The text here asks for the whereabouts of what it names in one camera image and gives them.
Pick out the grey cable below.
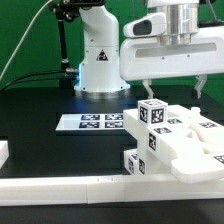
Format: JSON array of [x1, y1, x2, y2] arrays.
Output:
[[0, 0, 54, 81]]

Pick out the white base tag plate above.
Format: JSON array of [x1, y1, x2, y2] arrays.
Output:
[[56, 113, 123, 131]]

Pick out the black cables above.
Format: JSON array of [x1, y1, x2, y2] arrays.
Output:
[[0, 69, 80, 94]]

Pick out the black camera stand pole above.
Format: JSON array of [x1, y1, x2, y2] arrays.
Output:
[[49, 0, 105, 89]]

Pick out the white U-shaped fence frame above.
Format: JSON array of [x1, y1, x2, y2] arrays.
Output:
[[0, 135, 224, 206]]

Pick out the white tagged cube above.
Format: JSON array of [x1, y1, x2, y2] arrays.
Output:
[[138, 99, 168, 126]]

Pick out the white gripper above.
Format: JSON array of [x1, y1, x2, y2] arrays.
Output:
[[120, 13, 224, 99]]

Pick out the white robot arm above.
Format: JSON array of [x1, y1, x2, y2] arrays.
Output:
[[75, 0, 224, 98]]

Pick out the white chair back part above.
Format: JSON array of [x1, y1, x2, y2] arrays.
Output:
[[124, 105, 224, 183]]

